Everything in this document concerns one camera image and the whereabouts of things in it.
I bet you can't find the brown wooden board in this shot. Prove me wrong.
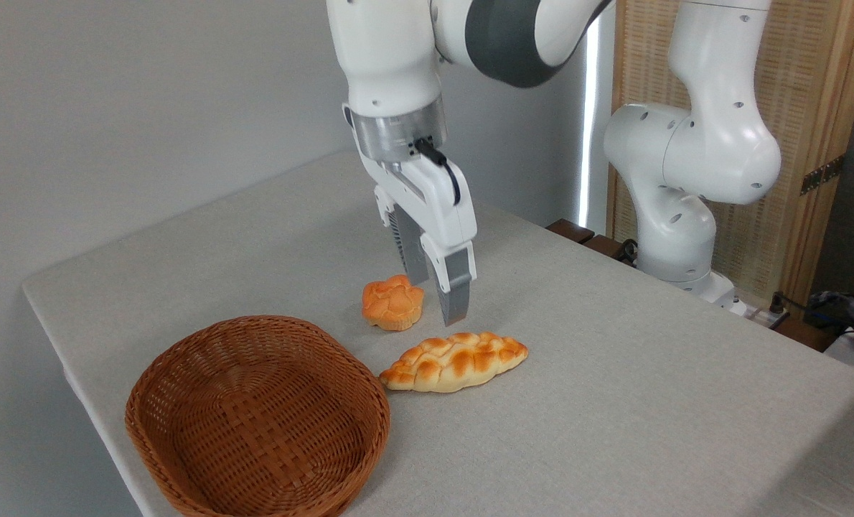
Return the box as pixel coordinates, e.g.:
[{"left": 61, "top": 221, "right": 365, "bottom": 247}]
[{"left": 771, "top": 316, "right": 838, "bottom": 353}]

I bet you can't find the grey tablecloth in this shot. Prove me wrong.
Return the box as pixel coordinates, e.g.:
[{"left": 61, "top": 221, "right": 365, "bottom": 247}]
[{"left": 22, "top": 151, "right": 854, "bottom": 517}]

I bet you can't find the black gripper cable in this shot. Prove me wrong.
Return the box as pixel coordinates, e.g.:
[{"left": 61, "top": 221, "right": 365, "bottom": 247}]
[{"left": 414, "top": 138, "right": 462, "bottom": 207}]

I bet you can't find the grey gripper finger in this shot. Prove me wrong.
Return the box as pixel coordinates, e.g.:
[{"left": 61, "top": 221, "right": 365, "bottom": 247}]
[
  {"left": 375, "top": 185, "right": 431, "bottom": 286},
  {"left": 420, "top": 233, "right": 479, "bottom": 327}
]

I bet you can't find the round flower-shaped bread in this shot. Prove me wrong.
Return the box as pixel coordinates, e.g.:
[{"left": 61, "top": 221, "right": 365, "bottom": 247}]
[{"left": 361, "top": 274, "right": 425, "bottom": 332}]

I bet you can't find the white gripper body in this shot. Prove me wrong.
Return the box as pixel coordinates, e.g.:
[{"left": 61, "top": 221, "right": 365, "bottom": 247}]
[{"left": 358, "top": 153, "right": 479, "bottom": 256}]

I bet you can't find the brown wicker basket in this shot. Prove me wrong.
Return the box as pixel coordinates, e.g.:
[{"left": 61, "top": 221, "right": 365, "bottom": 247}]
[{"left": 125, "top": 315, "right": 391, "bottom": 517}]

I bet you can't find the brass screen hinge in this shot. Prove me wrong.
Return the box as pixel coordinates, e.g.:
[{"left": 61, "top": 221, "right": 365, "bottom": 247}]
[{"left": 800, "top": 154, "right": 845, "bottom": 196}]

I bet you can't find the small white camera box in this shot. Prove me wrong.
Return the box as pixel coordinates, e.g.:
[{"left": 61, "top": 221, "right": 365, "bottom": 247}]
[{"left": 341, "top": 103, "right": 362, "bottom": 155}]

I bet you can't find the white power strip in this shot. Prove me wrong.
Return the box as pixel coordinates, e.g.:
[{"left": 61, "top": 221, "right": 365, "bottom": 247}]
[{"left": 728, "top": 298, "right": 791, "bottom": 331}]

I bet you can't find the long braided bread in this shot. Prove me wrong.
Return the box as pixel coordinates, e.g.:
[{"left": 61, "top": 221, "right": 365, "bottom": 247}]
[{"left": 379, "top": 331, "right": 529, "bottom": 394}]

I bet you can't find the dark brown wooden block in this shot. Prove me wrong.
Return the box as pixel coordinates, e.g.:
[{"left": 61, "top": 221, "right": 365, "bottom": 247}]
[
  {"left": 583, "top": 234, "right": 625, "bottom": 260},
  {"left": 546, "top": 219, "right": 595, "bottom": 245}
]

